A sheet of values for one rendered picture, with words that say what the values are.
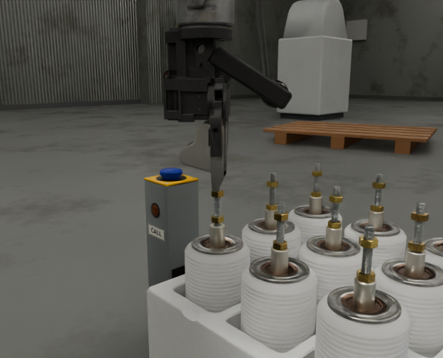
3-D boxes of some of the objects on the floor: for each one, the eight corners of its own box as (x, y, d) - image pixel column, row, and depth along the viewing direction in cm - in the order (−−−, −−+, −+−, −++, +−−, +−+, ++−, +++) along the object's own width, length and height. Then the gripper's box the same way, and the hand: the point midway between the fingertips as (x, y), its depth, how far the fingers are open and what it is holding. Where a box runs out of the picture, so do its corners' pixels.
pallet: (439, 141, 343) (441, 127, 341) (424, 156, 277) (426, 140, 275) (299, 131, 404) (299, 120, 401) (259, 142, 337) (259, 128, 335)
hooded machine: (309, 114, 595) (314, 6, 564) (352, 117, 549) (360, -1, 518) (272, 117, 544) (275, -2, 513) (316, 121, 498) (322, -9, 467)
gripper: (176, 34, 64) (179, 178, 68) (157, 25, 53) (162, 197, 58) (236, 33, 63) (234, 180, 68) (228, 25, 52) (228, 199, 57)
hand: (221, 179), depth 62 cm, fingers open, 3 cm apart
